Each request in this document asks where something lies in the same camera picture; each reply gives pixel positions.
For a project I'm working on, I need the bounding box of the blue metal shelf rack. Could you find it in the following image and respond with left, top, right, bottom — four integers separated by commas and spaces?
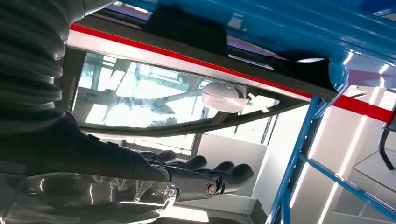
117, 0, 396, 224

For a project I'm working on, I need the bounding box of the white car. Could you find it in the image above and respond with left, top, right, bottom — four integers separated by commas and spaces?
56, 28, 341, 155

